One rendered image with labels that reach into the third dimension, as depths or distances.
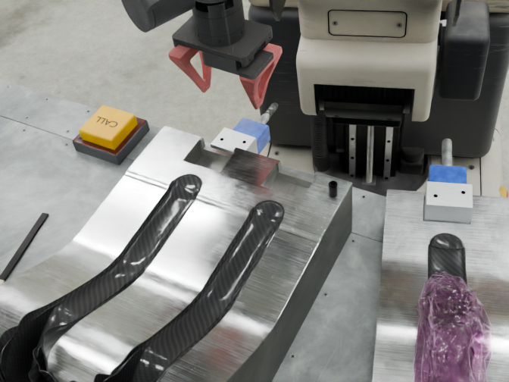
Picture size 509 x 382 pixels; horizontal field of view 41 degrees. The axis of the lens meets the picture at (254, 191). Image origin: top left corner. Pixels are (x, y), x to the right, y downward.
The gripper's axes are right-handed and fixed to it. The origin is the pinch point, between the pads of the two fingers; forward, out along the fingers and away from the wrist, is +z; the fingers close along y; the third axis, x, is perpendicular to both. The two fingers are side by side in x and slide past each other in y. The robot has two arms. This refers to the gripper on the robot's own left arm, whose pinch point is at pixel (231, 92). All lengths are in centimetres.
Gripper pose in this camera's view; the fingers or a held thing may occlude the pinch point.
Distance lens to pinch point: 86.2
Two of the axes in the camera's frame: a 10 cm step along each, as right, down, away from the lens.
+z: 1.0, 6.6, 7.4
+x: 5.1, -6.7, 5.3
